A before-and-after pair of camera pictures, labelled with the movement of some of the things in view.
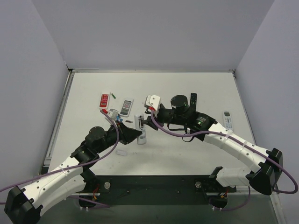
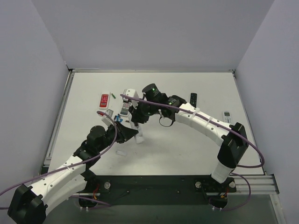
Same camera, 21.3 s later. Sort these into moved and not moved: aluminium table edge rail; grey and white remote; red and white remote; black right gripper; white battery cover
Moved: black right gripper
Not moved: grey and white remote; white battery cover; red and white remote; aluminium table edge rail
